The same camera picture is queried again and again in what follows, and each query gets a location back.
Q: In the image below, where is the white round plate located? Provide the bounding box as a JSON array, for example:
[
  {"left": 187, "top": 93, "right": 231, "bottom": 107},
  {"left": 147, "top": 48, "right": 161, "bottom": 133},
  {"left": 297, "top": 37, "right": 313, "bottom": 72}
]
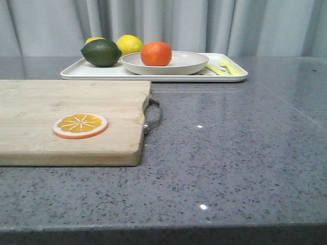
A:
[{"left": 121, "top": 51, "right": 209, "bottom": 76}]

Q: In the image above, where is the orange fruit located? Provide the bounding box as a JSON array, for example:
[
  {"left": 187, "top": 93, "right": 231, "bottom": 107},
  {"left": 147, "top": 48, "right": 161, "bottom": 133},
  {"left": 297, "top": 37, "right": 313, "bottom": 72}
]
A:
[{"left": 141, "top": 42, "right": 172, "bottom": 66}]

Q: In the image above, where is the white rectangular tray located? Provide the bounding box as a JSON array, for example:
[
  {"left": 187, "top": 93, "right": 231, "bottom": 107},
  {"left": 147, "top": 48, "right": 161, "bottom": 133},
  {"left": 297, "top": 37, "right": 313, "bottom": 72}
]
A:
[{"left": 60, "top": 53, "right": 248, "bottom": 83}]

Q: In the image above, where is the yellow plastic knife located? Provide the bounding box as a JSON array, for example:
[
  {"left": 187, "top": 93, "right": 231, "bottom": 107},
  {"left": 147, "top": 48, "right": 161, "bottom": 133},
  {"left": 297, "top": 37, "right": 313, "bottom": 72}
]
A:
[{"left": 206, "top": 64, "right": 231, "bottom": 76}]

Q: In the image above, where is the yellow plastic fork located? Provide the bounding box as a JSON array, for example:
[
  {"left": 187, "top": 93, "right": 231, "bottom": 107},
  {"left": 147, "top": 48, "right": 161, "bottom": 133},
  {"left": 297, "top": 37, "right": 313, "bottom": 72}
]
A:
[{"left": 219, "top": 59, "right": 242, "bottom": 76}]

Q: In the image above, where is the orange slice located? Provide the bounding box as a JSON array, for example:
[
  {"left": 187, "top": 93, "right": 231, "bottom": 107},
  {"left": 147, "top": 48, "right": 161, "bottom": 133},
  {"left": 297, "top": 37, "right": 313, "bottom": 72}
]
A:
[{"left": 52, "top": 113, "right": 109, "bottom": 139}]

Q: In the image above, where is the yellow lemon right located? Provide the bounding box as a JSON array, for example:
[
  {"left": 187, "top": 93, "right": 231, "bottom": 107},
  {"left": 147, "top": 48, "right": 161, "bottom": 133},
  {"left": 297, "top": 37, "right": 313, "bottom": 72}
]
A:
[{"left": 116, "top": 35, "right": 143, "bottom": 56}]

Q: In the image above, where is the yellow lemon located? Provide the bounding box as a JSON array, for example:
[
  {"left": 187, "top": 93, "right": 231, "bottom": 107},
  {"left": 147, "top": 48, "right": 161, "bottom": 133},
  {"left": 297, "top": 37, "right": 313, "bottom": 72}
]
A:
[
  {"left": 85, "top": 37, "right": 105, "bottom": 44},
  {"left": 116, "top": 35, "right": 143, "bottom": 56}
]

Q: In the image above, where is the green lime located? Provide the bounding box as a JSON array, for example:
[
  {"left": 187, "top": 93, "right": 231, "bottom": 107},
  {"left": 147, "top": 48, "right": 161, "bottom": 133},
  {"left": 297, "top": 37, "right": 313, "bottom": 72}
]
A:
[{"left": 81, "top": 39, "right": 122, "bottom": 67}]

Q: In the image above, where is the yellow lemon left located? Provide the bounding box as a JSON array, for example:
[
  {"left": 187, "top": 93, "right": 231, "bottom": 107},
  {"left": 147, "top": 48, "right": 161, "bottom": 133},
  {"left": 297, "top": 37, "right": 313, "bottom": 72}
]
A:
[{"left": 85, "top": 37, "right": 105, "bottom": 44}]

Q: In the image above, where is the wooden cutting board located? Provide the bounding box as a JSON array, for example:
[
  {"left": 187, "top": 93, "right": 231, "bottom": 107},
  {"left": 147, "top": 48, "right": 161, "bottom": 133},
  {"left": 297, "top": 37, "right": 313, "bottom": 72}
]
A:
[{"left": 1, "top": 80, "right": 151, "bottom": 166}]

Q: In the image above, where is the grey curtain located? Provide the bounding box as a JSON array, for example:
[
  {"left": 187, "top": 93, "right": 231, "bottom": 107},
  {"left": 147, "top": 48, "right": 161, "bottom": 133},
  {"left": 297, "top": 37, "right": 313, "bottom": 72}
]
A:
[{"left": 1, "top": 1, "right": 326, "bottom": 57}]

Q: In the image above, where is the metal cutting board handle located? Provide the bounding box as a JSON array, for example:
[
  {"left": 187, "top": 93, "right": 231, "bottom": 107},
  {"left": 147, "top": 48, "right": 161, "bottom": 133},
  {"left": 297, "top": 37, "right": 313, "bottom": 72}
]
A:
[{"left": 143, "top": 97, "right": 162, "bottom": 135}]

